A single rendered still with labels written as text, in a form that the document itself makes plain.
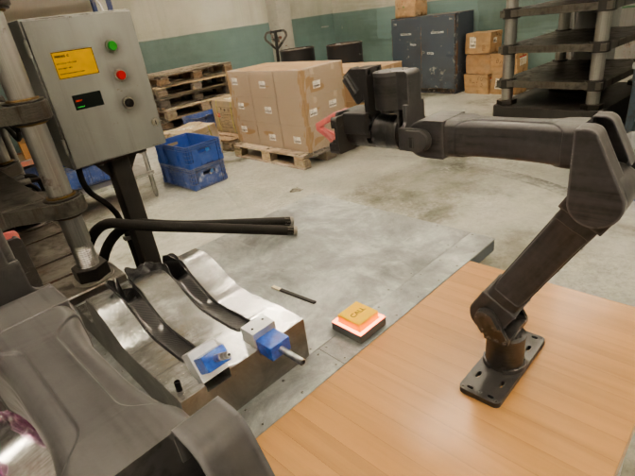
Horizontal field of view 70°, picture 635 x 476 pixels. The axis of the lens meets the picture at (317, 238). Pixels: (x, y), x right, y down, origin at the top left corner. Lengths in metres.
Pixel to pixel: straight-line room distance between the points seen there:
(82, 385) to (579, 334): 0.87
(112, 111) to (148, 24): 6.34
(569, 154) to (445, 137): 0.17
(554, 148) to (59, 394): 0.58
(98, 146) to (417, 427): 1.17
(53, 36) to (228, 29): 7.02
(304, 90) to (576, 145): 3.96
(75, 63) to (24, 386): 1.25
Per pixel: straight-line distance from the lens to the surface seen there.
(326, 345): 0.94
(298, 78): 4.48
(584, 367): 0.93
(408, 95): 0.75
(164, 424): 0.24
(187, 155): 4.42
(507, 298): 0.77
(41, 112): 1.32
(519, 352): 0.85
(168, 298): 0.99
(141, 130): 1.56
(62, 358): 0.32
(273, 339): 0.81
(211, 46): 8.24
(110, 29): 1.54
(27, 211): 1.39
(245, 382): 0.83
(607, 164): 0.63
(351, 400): 0.83
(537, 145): 0.67
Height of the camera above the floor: 1.40
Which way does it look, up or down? 26 degrees down
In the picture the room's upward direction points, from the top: 8 degrees counter-clockwise
